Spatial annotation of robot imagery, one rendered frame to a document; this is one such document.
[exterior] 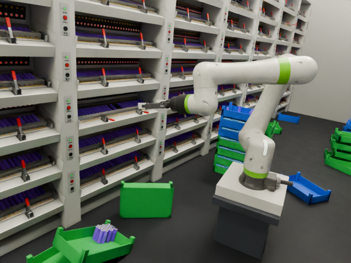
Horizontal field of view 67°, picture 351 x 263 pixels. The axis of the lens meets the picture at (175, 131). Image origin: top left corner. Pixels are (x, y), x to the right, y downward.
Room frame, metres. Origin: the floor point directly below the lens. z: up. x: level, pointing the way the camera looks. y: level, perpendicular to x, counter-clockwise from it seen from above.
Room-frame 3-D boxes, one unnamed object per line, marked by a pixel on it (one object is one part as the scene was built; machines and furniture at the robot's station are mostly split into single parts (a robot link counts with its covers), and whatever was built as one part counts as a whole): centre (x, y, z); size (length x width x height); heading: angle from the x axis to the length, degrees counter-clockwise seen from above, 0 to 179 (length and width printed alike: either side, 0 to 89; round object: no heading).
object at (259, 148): (1.23, -0.42, 0.49); 0.16 x 0.13 x 0.19; 3
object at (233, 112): (2.01, -0.52, 0.52); 0.30 x 0.20 x 0.08; 63
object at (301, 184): (1.79, -1.00, 0.04); 0.30 x 0.20 x 0.08; 24
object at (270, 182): (1.20, -0.48, 0.37); 0.26 x 0.15 x 0.06; 75
